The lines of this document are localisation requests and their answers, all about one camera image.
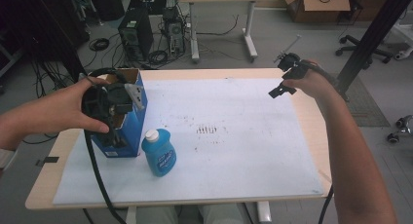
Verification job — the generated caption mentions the grey open computer case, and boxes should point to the grey open computer case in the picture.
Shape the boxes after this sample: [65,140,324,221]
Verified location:
[161,7,187,57]

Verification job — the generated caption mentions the blue bottle with white cap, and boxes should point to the blue bottle with white cap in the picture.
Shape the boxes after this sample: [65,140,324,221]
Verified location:
[140,129,177,178]

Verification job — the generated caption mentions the coiled black cable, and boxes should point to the coiled black cable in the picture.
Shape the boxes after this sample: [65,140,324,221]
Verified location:
[88,37,111,53]
[147,50,169,66]

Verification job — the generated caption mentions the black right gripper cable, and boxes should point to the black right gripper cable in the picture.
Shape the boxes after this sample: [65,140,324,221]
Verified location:
[317,184,335,224]

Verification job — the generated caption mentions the person's left hand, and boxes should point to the person's left hand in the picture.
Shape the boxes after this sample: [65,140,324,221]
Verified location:
[45,75,111,134]

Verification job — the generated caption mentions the blue cardboard box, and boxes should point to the blue cardboard box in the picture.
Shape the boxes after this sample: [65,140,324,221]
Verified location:
[90,67,149,159]

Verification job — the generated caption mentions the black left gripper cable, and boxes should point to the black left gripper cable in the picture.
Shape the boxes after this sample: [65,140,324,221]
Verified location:
[83,130,129,224]

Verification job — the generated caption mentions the black computer tower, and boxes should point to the black computer tower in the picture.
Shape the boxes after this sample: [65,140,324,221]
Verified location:
[117,5,155,63]

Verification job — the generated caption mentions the chrome chair casters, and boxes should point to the chrome chair casters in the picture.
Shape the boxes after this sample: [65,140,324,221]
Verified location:
[386,114,413,144]

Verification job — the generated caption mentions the black metal stand post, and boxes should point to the black metal stand post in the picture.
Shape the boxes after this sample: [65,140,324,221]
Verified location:
[336,0,413,95]

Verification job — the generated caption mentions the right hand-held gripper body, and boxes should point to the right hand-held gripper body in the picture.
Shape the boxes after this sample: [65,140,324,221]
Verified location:
[273,34,310,86]

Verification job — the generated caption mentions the brown cardboard box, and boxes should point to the brown cardboard box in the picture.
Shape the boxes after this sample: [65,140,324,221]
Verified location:
[282,0,353,23]

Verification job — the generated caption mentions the black office chair base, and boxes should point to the black office chair base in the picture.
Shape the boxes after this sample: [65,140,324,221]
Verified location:
[335,34,394,65]

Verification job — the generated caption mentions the grey floor mat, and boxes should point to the grey floor mat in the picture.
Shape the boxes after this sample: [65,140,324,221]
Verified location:
[327,72,392,129]

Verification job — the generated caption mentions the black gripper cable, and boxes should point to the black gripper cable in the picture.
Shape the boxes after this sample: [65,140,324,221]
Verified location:
[317,184,335,224]
[83,130,129,224]

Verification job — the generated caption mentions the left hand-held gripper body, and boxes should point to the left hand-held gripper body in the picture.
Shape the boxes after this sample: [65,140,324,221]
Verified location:
[81,67,146,138]

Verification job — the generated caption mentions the person's right hand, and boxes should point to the person's right hand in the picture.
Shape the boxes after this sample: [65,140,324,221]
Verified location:
[282,59,336,102]

